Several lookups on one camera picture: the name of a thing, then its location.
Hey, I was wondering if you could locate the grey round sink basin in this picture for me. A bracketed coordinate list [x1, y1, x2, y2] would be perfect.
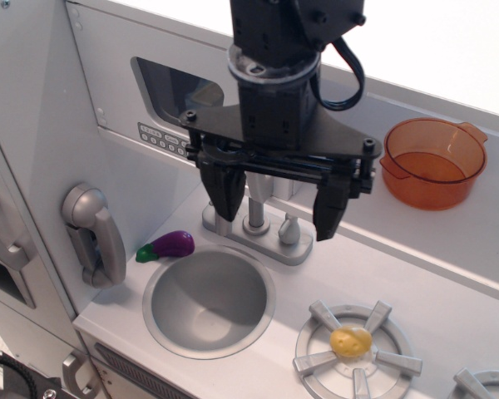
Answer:
[142, 245, 276, 360]

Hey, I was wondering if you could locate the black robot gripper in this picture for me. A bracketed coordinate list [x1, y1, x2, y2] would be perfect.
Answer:
[180, 53, 382, 241]

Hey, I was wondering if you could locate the orange transparent plastic pot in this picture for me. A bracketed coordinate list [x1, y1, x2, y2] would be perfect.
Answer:
[380, 118, 487, 210]

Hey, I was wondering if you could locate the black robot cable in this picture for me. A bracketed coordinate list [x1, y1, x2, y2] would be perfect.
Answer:
[309, 36, 366, 111]

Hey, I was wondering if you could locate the yellow toy potato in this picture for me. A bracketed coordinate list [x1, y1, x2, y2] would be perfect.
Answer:
[329, 326, 373, 358]

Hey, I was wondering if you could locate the grey toy faucet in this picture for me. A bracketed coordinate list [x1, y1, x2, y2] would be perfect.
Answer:
[202, 172, 314, 266]

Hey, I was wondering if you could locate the grey toy wall phone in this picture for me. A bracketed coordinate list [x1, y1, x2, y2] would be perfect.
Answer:
[62, 183, 126, 289]

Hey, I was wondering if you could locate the white toy microwave door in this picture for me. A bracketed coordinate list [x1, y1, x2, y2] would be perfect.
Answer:
[66, 0, 300, 199]

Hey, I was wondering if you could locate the grey oven door handle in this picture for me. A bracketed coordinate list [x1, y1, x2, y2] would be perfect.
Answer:
[62, 353, 99, 399]

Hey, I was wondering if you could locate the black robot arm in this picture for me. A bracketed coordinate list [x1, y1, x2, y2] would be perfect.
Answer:
[180, 1, 383, 241]

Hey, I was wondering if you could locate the grey stove burner grate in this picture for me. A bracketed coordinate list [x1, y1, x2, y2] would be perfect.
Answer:
[293, 300, 422, 398]

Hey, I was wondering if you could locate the purple toy eggplant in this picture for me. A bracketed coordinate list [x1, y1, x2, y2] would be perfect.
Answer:
[136, 230, 195, 264]

